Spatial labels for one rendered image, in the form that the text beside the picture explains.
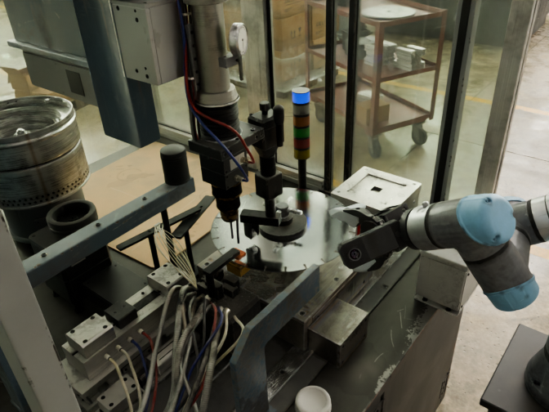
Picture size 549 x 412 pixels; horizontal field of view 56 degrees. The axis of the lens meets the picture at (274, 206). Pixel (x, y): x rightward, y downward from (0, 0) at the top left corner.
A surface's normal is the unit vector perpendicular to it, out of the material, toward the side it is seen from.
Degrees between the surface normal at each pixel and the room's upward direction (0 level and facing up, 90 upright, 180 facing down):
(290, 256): 0
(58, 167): 90
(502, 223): 56
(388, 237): 60
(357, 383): 0
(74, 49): 90
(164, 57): 90
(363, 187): 0
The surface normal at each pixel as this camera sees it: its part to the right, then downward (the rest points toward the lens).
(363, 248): 0.08, 0.04
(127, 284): -0.04, -0.84
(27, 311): 0.79, 0.31
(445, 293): -0.62, 0.45
